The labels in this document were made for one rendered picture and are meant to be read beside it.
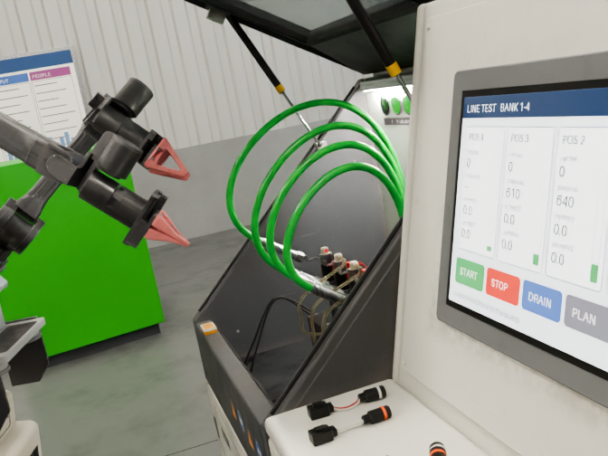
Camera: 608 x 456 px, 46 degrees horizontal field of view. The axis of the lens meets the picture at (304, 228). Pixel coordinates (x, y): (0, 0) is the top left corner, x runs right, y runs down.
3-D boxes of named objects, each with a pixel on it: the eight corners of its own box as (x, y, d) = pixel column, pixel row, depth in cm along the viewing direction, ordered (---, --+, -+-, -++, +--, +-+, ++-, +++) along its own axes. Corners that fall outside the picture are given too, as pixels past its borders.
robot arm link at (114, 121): (90, 129, 141) (87, 118, 135) (110, 104, 143) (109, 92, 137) (118, 149, 141) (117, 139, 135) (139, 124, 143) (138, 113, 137)
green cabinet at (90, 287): (140, 306, 555) (101, 142, 529) (167, 332, 477) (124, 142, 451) (14, 343, 518) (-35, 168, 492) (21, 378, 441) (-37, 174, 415)
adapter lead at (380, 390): (311, 422, 105) (308, 409, 104) (308, 415, 107) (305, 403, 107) (387, 399, 108) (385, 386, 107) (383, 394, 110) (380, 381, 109)
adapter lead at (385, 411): (314, 448, 97) (311, 433, 97) (308, 441, 99) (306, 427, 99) (394, 420, 101) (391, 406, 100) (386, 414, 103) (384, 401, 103)
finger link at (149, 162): (198, 164, 142) (159, 137, 142) (195, 158, 135) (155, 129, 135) (178, 192, 141) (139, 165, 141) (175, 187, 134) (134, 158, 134)
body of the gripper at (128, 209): (162, 198, 120) (124, 175, 119) (130, 248, 122) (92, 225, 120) (166, 194, 127) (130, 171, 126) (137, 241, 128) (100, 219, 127)
